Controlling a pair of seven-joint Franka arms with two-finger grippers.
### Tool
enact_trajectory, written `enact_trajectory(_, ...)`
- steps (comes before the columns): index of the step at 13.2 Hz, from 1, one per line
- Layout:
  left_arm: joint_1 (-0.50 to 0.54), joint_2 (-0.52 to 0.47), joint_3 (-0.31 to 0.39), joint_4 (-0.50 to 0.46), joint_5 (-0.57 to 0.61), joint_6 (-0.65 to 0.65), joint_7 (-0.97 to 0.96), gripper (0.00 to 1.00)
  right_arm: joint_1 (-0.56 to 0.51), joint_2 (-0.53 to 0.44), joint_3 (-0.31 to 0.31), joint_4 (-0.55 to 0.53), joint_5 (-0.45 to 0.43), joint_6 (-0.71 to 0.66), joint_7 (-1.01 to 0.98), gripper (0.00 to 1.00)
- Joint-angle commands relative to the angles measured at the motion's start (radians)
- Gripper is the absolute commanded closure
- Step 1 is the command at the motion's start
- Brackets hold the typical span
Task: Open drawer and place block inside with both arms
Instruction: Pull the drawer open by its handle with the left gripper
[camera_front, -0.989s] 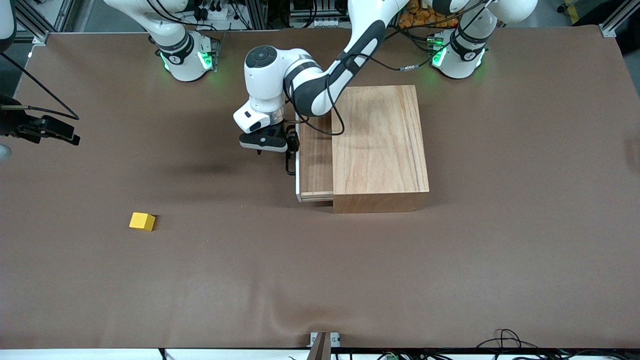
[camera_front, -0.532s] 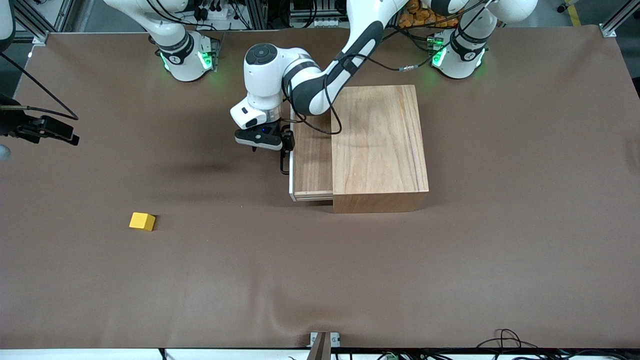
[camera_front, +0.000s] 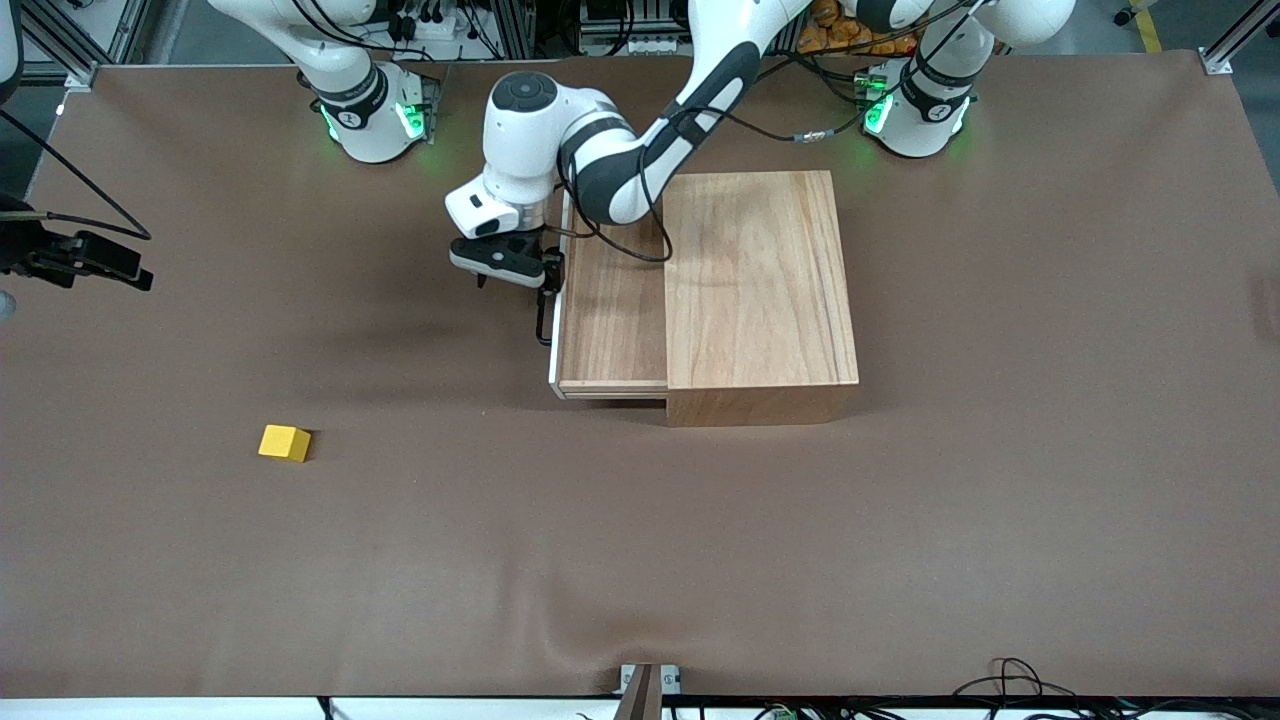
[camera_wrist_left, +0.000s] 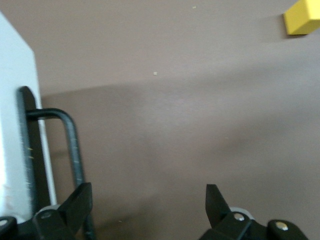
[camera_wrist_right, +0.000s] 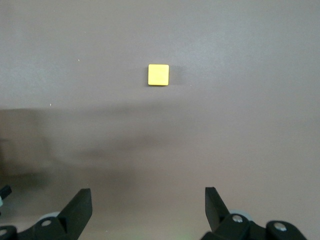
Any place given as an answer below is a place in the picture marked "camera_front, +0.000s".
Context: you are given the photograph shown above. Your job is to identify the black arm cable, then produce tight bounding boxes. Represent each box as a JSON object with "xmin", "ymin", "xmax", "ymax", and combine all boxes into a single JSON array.
[
  {"xmin": 555, "ymin": 0, "xmax": 986, "ymax": 267},
  {"xmin": 0, "ymin": 105, "xmax": 154, "ymax": 241}
]

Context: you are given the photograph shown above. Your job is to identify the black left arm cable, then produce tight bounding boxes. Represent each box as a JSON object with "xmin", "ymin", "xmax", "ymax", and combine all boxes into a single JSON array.
[{"xmin": 555, "ymin": 0, "xmax": 986, "ymax": 267}]

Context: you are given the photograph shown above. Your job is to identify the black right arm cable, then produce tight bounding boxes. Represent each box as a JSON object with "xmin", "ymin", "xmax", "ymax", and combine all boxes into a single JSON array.
[{"xmin": 0, "ymin": 105, "xmax": 154, "ymax": 241}]

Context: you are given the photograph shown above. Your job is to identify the wooden drawer cabinet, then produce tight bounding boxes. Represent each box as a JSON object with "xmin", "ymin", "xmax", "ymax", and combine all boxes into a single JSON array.
[{"xmin": 663, "ymin": 170, "xmax": 862, "ymax": 429}]

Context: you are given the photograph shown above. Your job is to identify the aluminium frame post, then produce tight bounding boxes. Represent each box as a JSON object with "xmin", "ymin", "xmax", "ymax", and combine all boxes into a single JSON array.
[
  {"xmin": 20, "ymin": 0, "xmax": 153, "ymax": 91},
  {"xmin": 1200, "ymin": 0, "xmax": 1280, "ymax": 77}
]

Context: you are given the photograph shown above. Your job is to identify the metal table edge bracket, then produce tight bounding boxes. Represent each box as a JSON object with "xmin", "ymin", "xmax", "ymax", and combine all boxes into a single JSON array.
[{"xmin": 618, "ymin": 663, "xmax": 683, "ymax": 720}]

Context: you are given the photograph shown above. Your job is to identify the orange toy pile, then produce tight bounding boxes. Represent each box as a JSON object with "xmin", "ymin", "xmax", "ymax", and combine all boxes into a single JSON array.
[{"xmin": 797, "ymin": 0, "xmax": 921, "ymax": 58}]

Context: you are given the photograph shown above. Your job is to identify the white power strip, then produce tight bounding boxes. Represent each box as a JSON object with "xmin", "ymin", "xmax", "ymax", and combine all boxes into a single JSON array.
[{"xmin": 385, "ymin": 0, "xmax": 471, "ymax": 43}]

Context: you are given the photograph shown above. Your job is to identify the brown table mat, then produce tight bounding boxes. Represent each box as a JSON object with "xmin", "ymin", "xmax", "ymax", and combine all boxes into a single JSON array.
[{"xmin": 0, "ymin": 50, "xmax": 1280, "ymax": 701}]

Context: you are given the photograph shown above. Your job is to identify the aluminium equipment rack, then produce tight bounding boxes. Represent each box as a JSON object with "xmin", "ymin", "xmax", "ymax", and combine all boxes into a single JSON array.
[{"xmin": 470, "ymin": 0, "xmax": 701, "ymax": 59}]

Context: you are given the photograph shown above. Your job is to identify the wooden drawer with white front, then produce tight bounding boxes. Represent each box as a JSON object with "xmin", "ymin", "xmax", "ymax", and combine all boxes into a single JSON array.
[{"xmin": 548, "ymin": 188, "xmax": 669, "ymax": 402}]

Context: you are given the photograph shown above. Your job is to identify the black floor cables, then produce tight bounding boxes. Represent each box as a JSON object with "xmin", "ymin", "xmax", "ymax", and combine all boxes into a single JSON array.
[{"xmin": 950, "ymin": 657, "xmax": 1280, "ymax": 720}]

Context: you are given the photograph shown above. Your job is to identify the yellow block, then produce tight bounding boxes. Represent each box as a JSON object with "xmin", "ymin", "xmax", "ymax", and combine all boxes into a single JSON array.
[{"xmin": 258, "ymin": 425, "xmax": 312, "ymax": 464}]

